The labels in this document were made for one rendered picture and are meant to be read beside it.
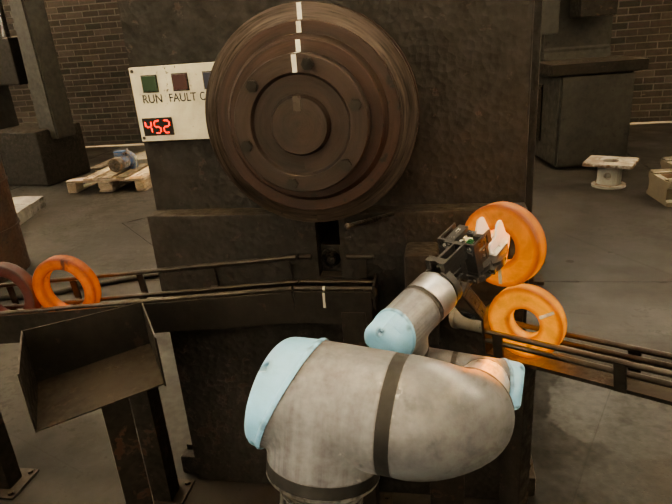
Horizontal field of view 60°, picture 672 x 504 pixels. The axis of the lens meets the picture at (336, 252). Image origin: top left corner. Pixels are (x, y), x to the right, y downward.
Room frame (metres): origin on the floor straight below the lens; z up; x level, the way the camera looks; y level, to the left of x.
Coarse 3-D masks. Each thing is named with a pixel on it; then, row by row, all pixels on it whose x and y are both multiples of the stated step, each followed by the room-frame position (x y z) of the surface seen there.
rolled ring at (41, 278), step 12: (48, 264) 1.44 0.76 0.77; (60, 264) 1.44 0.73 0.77; (72, 264) 1.43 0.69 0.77; (84, 264) 1.45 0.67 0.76; (36, 276) 1.45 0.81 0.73; (48, 276) 1.47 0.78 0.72; (84, 276) 1.43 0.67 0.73; (96, 276) 1.45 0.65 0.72; (36, 288) 1.46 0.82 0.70; (48, 288) 1.47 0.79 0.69; (84, 288) 1.43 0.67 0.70; (96, 288) 1.43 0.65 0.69; (48, 300) 1.45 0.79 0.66; (60, 300) 1.48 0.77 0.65; (84, 300) 1.43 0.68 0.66; (96, 300) 1.43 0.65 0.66
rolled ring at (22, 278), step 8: (0, 264) 1.48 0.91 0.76; (8, 264) 1.49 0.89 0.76; (0, 272) 1.47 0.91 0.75; (8, 272) 1.46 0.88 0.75; (16, 272) 1.46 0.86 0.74; (24, 272) 1.48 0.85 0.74; (16, 280) 1.46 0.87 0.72; (24, 280) 1.46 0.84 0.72; (24, 288) 1.46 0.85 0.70; (32, 288) 1.46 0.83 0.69; (24, 296) 1.46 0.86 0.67; (32, 296) 1.45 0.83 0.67; (0, 304) 1.51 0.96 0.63; (24, 304) 1.46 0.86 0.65; (32, 304) 1.45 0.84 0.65; (40, 304) 1.48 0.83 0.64
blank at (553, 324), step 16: (512, 288) 1.06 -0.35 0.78; (528, 288) 1.05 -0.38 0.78; (496, 304) 1.08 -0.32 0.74; (512, 304) 1.06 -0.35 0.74; (528, 304) 1.04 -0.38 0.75; (544, 304) 1.02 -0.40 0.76; (560, 304) 1.03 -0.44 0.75; (496, 320) 1.08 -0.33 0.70; (512, 320) 1.08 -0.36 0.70; (544, 320) 1.02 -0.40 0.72; (560, 320) 1.00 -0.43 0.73; (528, 336) 1.04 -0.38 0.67; (544, 336) 1.01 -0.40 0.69; (560, 336) 1.00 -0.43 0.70; (512, 352) 1.06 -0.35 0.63
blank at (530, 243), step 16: (480, 208) 1.01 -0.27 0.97; (496, 208) 0.98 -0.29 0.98; (512, 208) 0.97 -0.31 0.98; (512, 224) 0.96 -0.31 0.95; (528, 224) 0.94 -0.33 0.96; (528, 240) 0.94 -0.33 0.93; (544, 240) 0.94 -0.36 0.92; (528, 256) 0.94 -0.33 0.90; (544, 256) 0.94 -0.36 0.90; (512, 272) 0.95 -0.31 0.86; (528, 272) 0.93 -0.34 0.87
